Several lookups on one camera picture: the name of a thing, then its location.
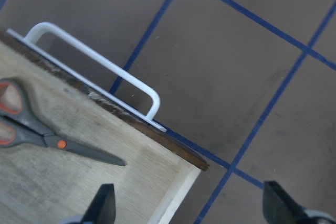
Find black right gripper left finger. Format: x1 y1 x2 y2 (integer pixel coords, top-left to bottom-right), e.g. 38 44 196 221
81 184 116 224

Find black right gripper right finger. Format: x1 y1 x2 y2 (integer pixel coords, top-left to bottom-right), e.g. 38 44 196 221
263 181 311 224

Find wooden drawer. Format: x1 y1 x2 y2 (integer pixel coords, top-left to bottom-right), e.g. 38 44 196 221
1 32 208 223

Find grey orange handled scissors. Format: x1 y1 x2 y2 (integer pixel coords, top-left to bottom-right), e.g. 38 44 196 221
1 79 127 166

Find white drawer handle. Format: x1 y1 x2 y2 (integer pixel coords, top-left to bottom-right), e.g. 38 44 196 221
6 22 166 132

